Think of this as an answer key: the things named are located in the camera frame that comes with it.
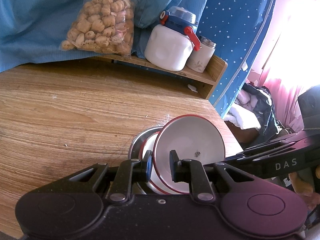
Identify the person's right hand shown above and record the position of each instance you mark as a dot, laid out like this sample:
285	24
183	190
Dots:
303	185

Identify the white floral steel-lid cup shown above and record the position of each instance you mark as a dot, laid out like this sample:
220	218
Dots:
198	60

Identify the pink curtain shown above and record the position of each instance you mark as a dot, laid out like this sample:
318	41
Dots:
285	87

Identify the blue polka dot fabric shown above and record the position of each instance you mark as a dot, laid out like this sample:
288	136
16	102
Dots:
238	28

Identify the white red-rimmed ceramic bowl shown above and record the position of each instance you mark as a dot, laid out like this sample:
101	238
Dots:
192	137

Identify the light blue cloth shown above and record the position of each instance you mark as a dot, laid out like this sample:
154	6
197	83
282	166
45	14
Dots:
32	30

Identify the deep steel bowl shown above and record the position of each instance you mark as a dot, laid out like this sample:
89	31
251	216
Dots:
134	152

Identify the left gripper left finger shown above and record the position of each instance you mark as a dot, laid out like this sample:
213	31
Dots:
114	184

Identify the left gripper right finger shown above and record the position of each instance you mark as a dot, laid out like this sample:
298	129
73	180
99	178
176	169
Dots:
197	176

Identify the wooden desk shelf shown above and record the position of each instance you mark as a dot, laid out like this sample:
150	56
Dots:
205	82

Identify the white jar blue lid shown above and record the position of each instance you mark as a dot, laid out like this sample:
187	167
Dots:
173	40

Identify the clear bag of snacks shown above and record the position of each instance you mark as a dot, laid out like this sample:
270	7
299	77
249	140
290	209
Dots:
102	26

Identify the pile of clothes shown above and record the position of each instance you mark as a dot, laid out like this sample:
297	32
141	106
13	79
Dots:
252	116

